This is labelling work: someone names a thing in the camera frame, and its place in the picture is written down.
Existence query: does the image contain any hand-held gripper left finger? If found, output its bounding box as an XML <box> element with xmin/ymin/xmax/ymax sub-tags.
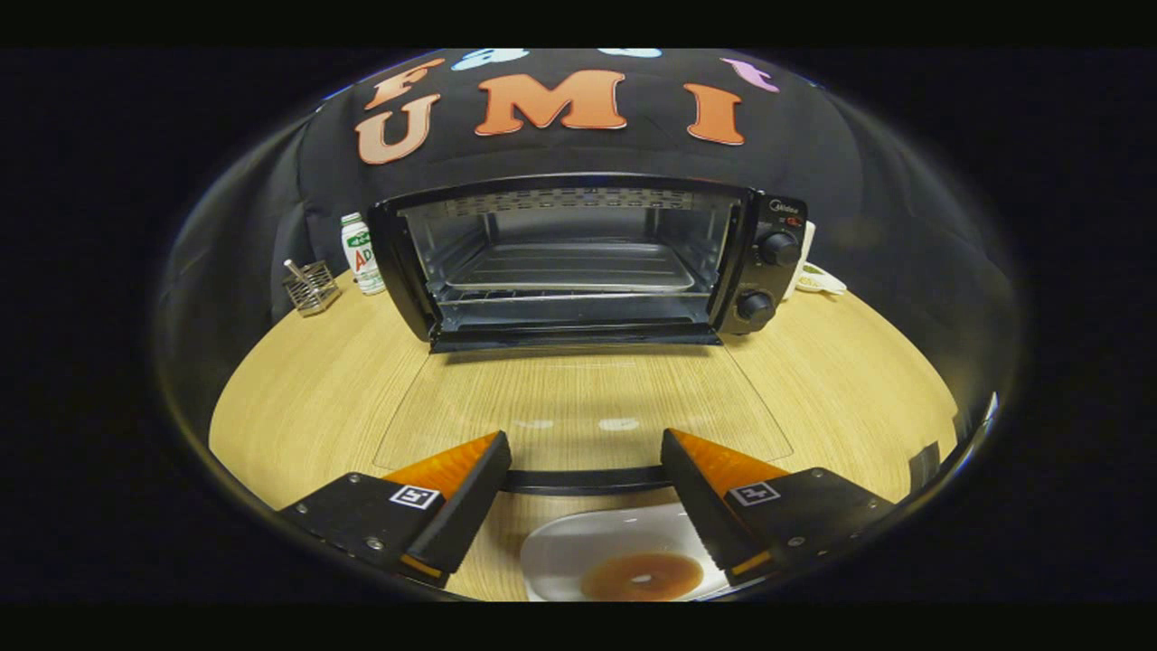
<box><xmin>276</xmin><ymin>431</ymin><xmax>513</xmax><ymax>589</ymax></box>

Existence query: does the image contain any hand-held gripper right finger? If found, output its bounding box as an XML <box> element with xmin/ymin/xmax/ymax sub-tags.
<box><xmin>661</xmin><ymin>429</ymin><xmax>898</xmax><ymax>587</ymax></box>

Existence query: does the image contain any ring doughnut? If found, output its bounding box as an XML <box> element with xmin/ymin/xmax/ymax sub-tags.
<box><xmin>579</xmin><ymin>552</ymin><xmax>705</xmax><ymax>602</ymax></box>

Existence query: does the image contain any black toaster oven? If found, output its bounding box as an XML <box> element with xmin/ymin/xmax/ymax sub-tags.
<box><xmin>366</xmin><ymin>172</ymin><xmax>810</xmax><ymax>496</ymax></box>

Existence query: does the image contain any white slot toaster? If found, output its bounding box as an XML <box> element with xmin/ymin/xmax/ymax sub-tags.
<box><xmin>782</xmin><ymin>220</ymin><xmax>817</xmax><ymax>301</ymax></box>

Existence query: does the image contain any white plate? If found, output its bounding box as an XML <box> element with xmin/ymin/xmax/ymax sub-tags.
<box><xmin>520</xmin><ymin>503</ymin><xmax>733</xmax><ymax>603</ymax></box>

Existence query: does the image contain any small white dish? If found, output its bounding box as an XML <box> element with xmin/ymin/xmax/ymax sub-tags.
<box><xmin>795</xmin><ymin>262</ymin><xmax>849</xmax><ymax>297</ymax></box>

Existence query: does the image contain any white bottle with green label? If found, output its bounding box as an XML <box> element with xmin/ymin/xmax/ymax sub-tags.
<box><xmin>341</xmin><ymin>212</ymin><xmax>388</xmax><ymax>297</ymax></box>

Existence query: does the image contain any wire mesh holder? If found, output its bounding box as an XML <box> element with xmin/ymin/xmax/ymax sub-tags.
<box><xmin>282</xmin><ymin>259</ymin><xmax>343</xmax><ymax>316</ymax></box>

